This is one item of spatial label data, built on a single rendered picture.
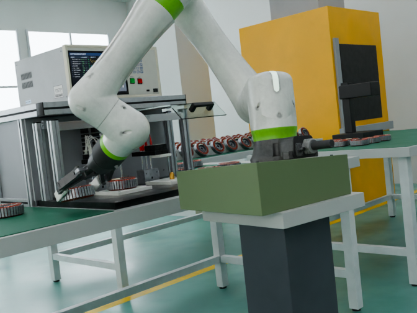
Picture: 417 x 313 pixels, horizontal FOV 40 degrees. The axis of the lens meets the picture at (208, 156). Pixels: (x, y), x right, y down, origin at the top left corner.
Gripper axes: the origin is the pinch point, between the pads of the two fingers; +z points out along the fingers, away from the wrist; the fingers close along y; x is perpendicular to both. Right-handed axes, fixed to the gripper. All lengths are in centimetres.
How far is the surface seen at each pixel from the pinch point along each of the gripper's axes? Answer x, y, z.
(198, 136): -144, -341, 250
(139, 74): -47, -52, 4
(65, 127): -29.1, -13.4, 9.8
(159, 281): 16, -94, 102
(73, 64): -50, -22, 2
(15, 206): -7.9, 9.0, 21.1
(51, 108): -35.4, -9.4, 7.0
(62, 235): 14.8, 13.7, -6.2
